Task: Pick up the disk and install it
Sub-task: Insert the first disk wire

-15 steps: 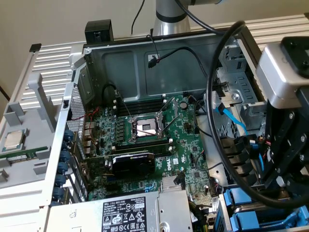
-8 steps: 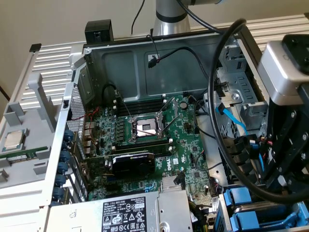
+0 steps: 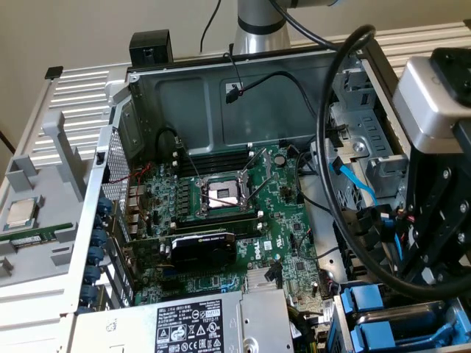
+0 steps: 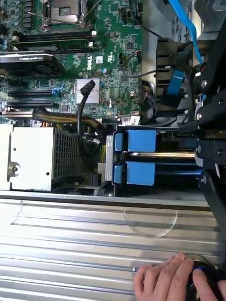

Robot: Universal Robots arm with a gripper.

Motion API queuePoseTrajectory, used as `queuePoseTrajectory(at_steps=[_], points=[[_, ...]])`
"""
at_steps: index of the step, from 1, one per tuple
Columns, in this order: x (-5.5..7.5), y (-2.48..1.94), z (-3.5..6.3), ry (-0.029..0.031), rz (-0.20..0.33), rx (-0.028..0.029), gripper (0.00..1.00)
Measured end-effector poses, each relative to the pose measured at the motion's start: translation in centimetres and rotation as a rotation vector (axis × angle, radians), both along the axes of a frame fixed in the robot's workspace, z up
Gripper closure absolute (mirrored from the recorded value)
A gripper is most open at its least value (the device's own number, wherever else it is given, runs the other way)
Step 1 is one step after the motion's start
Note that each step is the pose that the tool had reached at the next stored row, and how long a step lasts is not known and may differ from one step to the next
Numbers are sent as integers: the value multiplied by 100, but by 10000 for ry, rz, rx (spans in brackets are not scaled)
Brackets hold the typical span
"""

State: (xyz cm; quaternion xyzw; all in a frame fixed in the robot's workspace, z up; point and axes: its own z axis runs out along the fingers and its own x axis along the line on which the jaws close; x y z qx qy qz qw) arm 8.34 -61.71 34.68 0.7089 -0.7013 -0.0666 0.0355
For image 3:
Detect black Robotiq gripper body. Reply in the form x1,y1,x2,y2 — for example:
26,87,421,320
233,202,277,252
407,146,471,221

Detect red yellow power wire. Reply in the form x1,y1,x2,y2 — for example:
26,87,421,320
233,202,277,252
394,206,419,246

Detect hard disk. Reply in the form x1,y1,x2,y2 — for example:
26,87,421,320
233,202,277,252
340,282,461,321
349,301,471,349

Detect blue SATA wire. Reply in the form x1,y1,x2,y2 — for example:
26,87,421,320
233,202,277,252
330,156,406,273

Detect black plastic disk bay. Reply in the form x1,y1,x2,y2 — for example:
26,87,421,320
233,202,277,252
333,205,393,285

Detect metal drive cage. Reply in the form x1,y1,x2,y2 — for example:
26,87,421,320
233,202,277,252
327,69,409,202

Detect silver chipset heatsink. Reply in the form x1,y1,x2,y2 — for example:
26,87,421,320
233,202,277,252
245,270,283,294

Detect metal socket cover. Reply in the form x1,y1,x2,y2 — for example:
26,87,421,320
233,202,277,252
238,146,274,187

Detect black RAM slot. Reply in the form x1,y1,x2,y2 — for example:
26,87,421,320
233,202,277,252
179,152,254,167
171,211,264,227
172,222,264,240
179,161,255,177

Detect CPU socket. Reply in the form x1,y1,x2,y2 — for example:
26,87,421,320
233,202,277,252
194,174,258,218

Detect black graphics card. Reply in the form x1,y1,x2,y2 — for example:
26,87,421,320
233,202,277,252
123,229,238,274

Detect metal locking lever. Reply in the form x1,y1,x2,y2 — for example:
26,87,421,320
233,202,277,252
175,136,203,185

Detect green motherboard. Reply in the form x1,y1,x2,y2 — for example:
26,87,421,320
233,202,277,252
124,143,334,321

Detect open Dell PC case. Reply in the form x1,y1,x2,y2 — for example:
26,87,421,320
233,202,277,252
58,38,471,353

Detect grey power supply unit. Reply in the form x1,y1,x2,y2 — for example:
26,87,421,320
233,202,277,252
71,289,295,353

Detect metal port block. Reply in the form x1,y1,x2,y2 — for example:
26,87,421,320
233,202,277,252
124,183,145,240

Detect black plastic block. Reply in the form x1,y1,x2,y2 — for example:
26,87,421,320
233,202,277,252
128,29,174,69

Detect grey plastic parts rack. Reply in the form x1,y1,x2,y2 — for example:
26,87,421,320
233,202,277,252
0,110,90,288

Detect green RAM stick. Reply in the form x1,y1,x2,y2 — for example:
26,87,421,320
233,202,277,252
0,224,63,252

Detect silver CPU chip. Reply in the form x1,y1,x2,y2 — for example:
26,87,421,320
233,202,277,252
4,197,38,227

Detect black tripod leg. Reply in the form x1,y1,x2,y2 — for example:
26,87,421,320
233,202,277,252
0,130,16,154

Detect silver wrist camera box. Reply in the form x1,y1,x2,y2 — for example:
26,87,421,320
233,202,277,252
392,58,471,154

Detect thin black board wire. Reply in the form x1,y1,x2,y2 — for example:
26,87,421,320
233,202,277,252
296,150,349,260

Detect black yellow supply wires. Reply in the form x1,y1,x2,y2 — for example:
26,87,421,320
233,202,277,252
286,307,328,353

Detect black wire with plug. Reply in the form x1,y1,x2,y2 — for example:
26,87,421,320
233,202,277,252
224,70,349,148

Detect thin black wall cable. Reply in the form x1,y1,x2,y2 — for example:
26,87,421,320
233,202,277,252
199,0,222,52

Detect black looped cable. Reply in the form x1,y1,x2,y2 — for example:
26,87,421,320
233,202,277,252
156,126,185,159

